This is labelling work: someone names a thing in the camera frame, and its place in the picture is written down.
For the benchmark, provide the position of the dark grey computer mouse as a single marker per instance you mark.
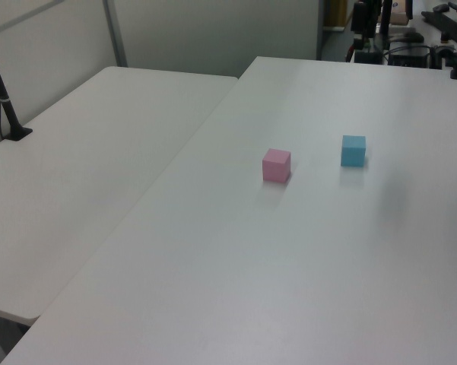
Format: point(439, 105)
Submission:
point(407, 37)

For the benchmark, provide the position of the black pole with clamp base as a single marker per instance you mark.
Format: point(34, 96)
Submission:
point(3, 99)

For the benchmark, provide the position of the cardboard box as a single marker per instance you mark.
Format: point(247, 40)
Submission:
point(399, 12)

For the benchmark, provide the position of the black table clamp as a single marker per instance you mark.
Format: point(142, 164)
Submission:
point(443, 55)

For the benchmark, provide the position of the pink cube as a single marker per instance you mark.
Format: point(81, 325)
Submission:
point(275, 166)

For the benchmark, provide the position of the blue cube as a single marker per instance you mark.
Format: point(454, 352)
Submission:
point(352, 152)

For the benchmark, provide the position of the grey partition frame post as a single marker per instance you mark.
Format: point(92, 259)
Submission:
point(115, 34)

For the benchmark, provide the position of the black electronics box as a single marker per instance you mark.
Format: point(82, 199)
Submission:
point(410, 56)

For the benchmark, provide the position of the yellow cabinet panel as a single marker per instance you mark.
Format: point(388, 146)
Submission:
point(334, 13)

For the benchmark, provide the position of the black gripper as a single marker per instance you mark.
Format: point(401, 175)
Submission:
point(360, 19)

